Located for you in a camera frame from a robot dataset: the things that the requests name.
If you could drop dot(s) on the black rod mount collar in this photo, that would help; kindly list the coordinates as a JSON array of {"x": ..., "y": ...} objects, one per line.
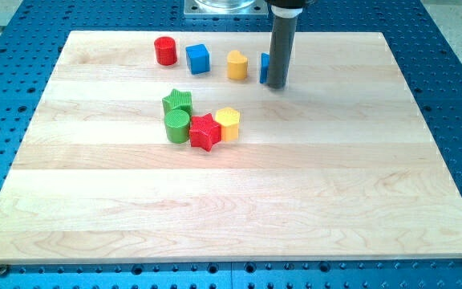
[{"x": 289, "y": 4}]

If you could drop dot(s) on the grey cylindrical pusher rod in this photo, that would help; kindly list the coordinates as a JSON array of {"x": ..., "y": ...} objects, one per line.
[{"x": 281, "y": 43}]

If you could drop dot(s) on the green star block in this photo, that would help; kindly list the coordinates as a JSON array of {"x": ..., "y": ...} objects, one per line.
[{"x": 178, "y": 100}]

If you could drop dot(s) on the red star block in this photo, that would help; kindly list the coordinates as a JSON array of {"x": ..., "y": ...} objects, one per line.
[{"x": 204, "y": 132}]

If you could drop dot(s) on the blue block behind rod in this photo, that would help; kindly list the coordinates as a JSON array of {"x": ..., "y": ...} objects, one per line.
[{"x": 265, "y": 62}]

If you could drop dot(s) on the yellow heart block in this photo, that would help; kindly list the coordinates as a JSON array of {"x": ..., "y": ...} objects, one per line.
[{"x": 237, "y": 65}]

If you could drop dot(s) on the blue cube block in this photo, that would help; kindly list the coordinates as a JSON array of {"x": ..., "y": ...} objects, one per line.
[{"x": 198, "y": 60}]

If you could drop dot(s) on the yellow hexagon block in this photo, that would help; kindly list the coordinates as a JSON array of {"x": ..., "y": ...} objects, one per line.
[{"x": 229, "y": 120}]

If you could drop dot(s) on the red cylinder block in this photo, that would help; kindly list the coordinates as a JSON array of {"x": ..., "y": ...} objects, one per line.
[{"x": 165, "y": 49}]

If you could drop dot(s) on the green cylinder block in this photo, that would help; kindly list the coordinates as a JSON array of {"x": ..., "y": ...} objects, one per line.
[{"x": 177, "y": 123}]

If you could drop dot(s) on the blue perforated table plate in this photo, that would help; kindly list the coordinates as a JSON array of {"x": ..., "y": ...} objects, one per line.
[{"x": 33, "y": 38}]

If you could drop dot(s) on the light wooden board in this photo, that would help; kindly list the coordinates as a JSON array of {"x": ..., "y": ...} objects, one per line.
[{"x": 338, "y": 165}]

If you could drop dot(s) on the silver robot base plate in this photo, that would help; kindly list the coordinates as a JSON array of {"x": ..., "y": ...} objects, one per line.
[{"x": 201, "y": 8}]

